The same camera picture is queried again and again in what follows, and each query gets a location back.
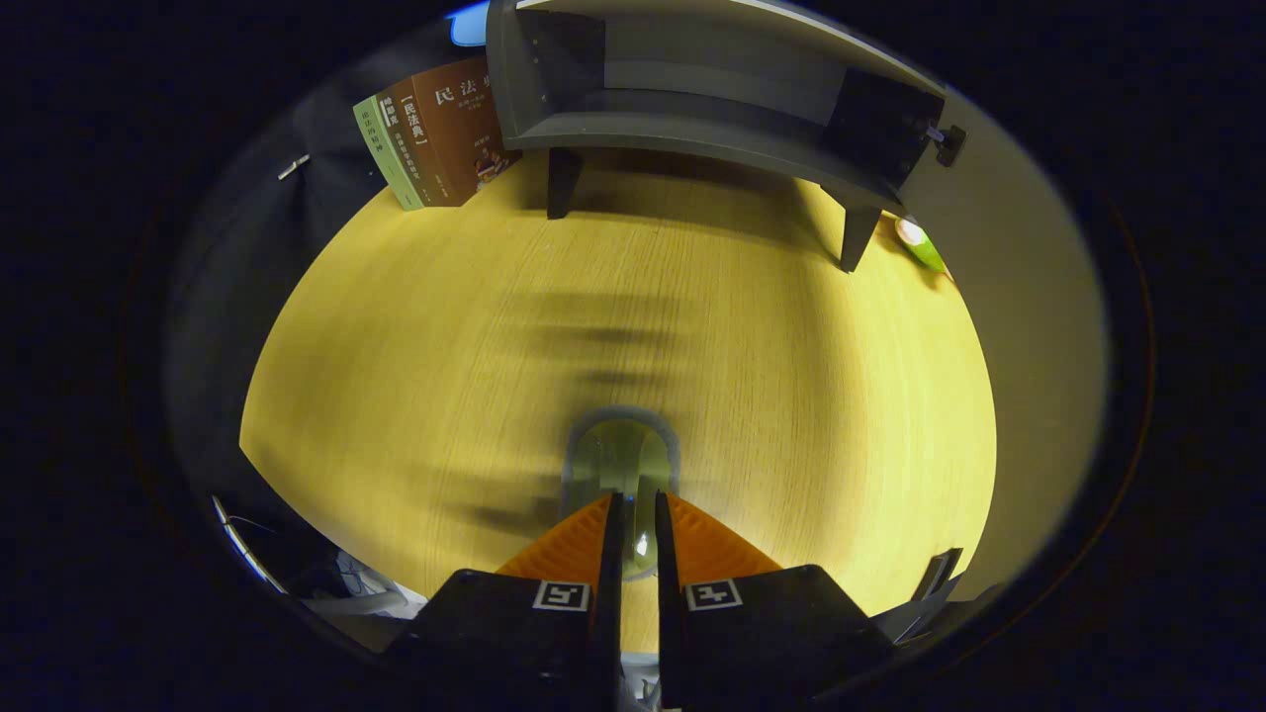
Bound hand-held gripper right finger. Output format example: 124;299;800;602
653;491;896;712

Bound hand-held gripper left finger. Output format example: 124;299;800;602
386;491;626;712

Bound green and pink plush toy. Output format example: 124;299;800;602
895;216;952;278

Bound grey cabinet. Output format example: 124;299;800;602
485;0;950;273

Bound dark green book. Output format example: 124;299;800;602
376;87;431;211

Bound brown book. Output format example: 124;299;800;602
399;54;523;209

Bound light green book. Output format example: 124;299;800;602
353;94;408;212

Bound small black bracket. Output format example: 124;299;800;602
910;547;965;602

